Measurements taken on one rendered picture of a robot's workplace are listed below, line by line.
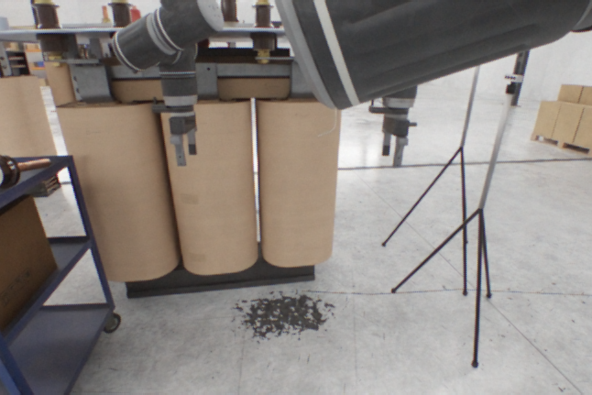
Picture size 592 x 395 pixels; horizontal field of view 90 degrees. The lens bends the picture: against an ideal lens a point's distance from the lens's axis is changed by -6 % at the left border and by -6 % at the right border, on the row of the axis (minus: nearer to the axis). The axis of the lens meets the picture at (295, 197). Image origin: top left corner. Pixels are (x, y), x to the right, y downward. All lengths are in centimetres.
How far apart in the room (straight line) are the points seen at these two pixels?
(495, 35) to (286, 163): 126
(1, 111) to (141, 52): 285
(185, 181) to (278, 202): 45
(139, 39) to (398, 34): 72
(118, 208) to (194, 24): 103
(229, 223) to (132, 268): 55
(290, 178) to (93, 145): 88
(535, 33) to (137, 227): 158
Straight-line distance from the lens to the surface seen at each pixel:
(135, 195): 160
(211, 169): 149
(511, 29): 33
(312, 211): 161
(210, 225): 160
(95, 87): 155
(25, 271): 138
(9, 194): 122
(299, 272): 197
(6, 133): 372
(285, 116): 144
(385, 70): 30
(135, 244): 171
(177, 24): 85
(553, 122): 710
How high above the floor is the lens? 125
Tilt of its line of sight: 24 degrees down
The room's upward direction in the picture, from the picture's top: 1 degrees clockwise
